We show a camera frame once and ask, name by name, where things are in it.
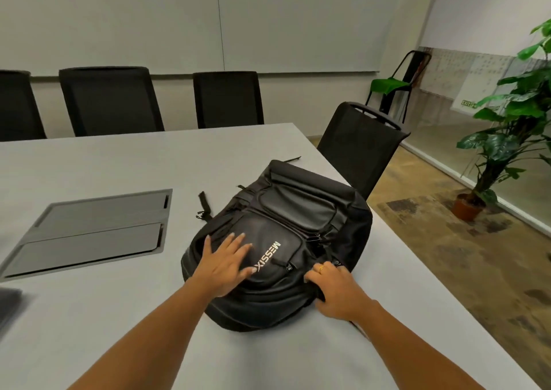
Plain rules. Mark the person's right hand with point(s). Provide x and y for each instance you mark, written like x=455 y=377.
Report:
x=340 y=293

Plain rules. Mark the person's left hand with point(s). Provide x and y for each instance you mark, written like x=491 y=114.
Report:
x=217 y=271

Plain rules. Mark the black backpack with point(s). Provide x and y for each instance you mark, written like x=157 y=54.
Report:
x=297 y=213

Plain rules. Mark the plaid flannel shirt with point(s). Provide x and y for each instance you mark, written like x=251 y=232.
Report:
x=8 y=305

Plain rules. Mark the person's left forearm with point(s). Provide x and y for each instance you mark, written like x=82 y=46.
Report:
x=142 y=342

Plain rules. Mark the person's right forearm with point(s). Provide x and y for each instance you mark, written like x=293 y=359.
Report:
x=409 y=351

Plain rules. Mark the tall green leafy plant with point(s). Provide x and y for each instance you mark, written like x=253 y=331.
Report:
x=516 y=118

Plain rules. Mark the black frame chair green seat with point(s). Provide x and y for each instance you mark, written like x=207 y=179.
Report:
x=389 y=85

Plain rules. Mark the white wall poster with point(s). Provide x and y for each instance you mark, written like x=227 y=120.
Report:
x=443 y=73
x=482 y=80

